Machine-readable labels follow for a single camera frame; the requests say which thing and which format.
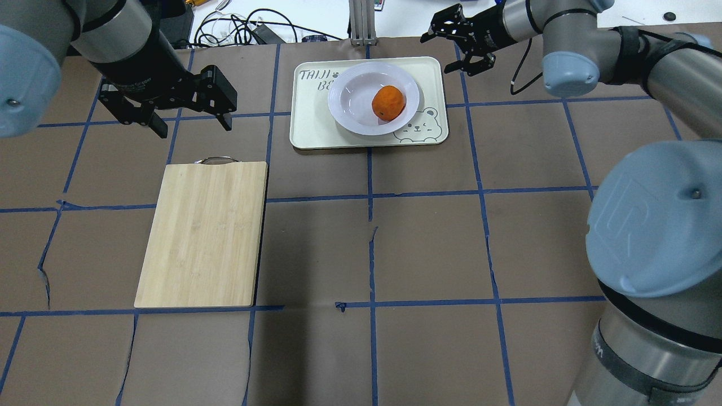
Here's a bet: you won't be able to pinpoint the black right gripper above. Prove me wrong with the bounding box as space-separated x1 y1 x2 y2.
420 5 505 77

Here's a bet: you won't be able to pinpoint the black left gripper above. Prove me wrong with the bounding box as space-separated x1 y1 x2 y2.
99 65 237 139

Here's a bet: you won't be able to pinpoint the orange fruit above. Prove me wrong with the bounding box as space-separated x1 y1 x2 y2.
371 86 407 122

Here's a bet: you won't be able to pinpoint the white round plate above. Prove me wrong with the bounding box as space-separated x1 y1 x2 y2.
328 61 420 136

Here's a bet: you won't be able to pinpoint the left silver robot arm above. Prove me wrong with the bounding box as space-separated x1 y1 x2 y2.
1 1 237 139

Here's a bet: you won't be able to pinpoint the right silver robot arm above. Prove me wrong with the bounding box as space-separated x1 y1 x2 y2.
421 1 721 405

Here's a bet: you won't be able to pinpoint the cream bear tray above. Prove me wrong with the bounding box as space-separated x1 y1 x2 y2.
289 56 449 149

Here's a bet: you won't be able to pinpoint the black power adapter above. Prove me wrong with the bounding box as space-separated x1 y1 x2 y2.
251 25 286 45

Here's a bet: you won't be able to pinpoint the wooden cutting board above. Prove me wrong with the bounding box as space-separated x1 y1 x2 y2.
134 160 268 309

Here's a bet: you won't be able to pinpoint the aluminium frame post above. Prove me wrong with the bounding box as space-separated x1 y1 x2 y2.
348 0 377 47

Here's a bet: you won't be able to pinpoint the tangled black cables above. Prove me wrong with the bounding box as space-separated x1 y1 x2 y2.
193 7 300 48

